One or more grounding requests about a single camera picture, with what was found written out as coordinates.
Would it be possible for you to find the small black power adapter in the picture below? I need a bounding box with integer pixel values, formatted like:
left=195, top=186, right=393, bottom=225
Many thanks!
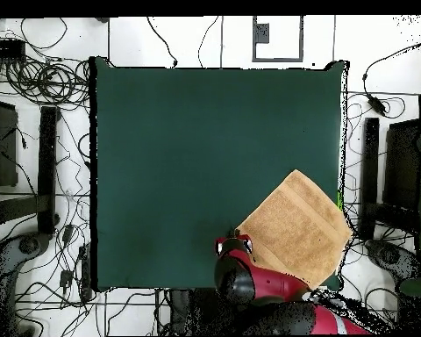
left=61, top=224, right=75, bottom=245
left=59, top=269, right=74, bottom=288

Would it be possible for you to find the coiled black cable bundle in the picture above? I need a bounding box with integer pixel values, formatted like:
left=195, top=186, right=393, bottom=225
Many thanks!
left=5, top=57, right=91, bottom=106

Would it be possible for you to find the dark stand base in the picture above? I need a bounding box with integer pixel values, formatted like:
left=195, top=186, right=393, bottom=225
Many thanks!
left=0, top=231, right=53, bottom=286
left=364, top=238, right=421, bottom=279

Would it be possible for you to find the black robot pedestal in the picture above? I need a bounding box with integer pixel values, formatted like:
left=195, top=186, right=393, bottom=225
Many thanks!
left=168, top=289, right=246, bottom=337

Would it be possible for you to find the tan towel with white label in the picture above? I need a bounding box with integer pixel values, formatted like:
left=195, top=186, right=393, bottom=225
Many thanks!
left=235, top=168, right=353, bottom=290

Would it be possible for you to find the dark flat panel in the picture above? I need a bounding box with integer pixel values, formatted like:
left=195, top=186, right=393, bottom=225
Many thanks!
left=0, top=97, right=19, bottom=189
left=382, top=118, right=421, bottom=212

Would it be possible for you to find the black floor bar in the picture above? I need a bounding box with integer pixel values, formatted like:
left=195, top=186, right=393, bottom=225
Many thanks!
left=37, top=105, right=61, bottom=235
left=358, top=117, right=381, bottom=241

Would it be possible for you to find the black power brick with cable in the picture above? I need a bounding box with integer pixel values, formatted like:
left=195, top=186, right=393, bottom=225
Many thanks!
left=361, top=41, right=407, bottom=118

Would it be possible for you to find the grey rectangular floor frame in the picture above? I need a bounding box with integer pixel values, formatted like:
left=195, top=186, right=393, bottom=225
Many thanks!
left=251, top=15, right=305, bottom=63

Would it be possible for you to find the black electronics box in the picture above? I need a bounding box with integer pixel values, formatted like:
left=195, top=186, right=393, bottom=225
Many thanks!
left=0, top=39, right=26, bottom=60

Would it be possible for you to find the black cable with plug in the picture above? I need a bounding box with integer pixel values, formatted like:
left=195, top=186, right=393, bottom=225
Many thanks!
left=146, top=16, right=179, bottom=68

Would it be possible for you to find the dark green table cloth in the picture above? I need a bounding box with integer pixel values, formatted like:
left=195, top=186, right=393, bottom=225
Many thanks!
left=89, top=56, right=350, bottom=292

